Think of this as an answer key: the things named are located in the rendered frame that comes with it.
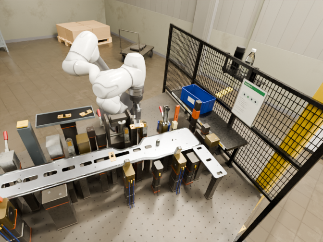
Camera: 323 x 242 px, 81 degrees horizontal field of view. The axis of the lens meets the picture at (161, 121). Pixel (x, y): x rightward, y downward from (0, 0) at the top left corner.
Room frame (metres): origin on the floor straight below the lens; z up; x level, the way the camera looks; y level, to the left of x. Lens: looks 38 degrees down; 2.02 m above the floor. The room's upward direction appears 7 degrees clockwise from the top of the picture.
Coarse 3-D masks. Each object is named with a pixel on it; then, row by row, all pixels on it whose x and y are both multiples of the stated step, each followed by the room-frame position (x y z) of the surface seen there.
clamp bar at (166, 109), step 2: (164, 106) 1.20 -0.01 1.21; (166, 106) 1.21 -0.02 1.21; (168, 106) 1.21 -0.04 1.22; (164, 108) 1.19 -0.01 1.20; (166, 108) 1.19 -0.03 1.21; (168, 108) 1.18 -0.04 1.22; (164, 110) 1.19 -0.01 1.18; (166, 110) 1.21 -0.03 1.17; (168, 110) 1.18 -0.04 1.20; (164, 112) 1.19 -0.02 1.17; (166, 112) 1.21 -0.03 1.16; (168, 112) 1.20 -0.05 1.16; (164, 114) 1.19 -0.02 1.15; (166, 114) 1.20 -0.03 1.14; (168, 114) 1.20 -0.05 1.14; (164, 116) 1.18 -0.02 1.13; (166, 116) 1.20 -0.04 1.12; (164, 118) 1.18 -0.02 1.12; (166, 118) 1.20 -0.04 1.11; (164, 120) 1.18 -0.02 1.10; (166, 120) 1.20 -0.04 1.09; (164, 122) 1.18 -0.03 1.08; (164, 124) 1.18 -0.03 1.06
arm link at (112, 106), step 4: (116, 96) 1.54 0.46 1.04; (96, 100) 1.47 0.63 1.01; (100, 100) 1.44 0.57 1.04; (104, 100) 1.44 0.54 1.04; (108, 100) 1.45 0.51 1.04; (112, 100) 1.49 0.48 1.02; (116, 100) 1.52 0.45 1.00; (100, 104) 1.43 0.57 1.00; (104, 104) 1.43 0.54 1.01; (108, 104) 1.44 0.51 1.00; (112, 104) 1.47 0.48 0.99; (116, 104) 1.51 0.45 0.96; (120, 104) 1.57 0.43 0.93; (104, 108) 1.43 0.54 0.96; (108, 108) 1.44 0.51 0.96; (112, 108) 1.46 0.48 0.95; (116, 108) 1.50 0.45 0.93; (108, 112) 1.47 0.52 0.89; (112, 112) 1.48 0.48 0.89; (116, 112) 1.50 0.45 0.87
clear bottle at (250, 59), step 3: (252, 48) 1.48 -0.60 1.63; (252, 51) 1.46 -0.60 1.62; (255, 51) 1.46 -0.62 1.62; (249, 54) 1.47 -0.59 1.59; (252, 54) 1.46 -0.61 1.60; (249, 57) 1.45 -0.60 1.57; (252, 57) 1.45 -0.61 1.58; (246, 60) 1.46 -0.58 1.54; (249, 60) 1.44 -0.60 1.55; (252, 60) 1.44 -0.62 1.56; (249, 63) 1.44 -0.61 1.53; (252, 63) 1.45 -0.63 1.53; (246, 72) 1.44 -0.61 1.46; (243, 75) 1.45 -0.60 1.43; (246, 75) 1.44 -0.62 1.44
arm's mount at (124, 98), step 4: (124, 92) 1.75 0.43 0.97; (124, 96) 1.71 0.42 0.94; (128, 96) 1.69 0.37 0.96; (120, 100) 1.68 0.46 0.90; (124, 100) 1.66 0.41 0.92; (128, 100) 1.64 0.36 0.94; (124, 104) 1.62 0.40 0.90; (128, 104) 1.60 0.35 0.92; (100, 108) 1.68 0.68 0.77; (128, 108) 1.57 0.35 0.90; (132, 108) 1.56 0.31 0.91; (96, 112) 1.65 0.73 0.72; (100, 112) 1.64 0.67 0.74; (104, 112) 1.62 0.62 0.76; (124, 112) 1.54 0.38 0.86; (132, 112) 1.56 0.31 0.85; (100, 116) 1.59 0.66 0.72; (108, 120) 1.52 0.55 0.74; (112, 128) 1.43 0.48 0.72
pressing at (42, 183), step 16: (144, 144) 0.99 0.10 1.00; (160, 144) 1.01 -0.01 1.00; (176, 144) 1.03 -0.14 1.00; (192, 144) 1.05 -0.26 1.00; (64, 160) 0.76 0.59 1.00; (80, 160) 0.78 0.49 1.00; (0, 176) 0.60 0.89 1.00; (16, 176) 0.61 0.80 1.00; (32, 176) 0.62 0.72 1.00; (48, 176) 0.63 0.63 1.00; (64, 176) 0.65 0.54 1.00; (80, 176) 0.66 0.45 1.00; (0, 192) 0.51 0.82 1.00; (16, 192) 0.52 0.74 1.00; (32, 192) 0.53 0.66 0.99
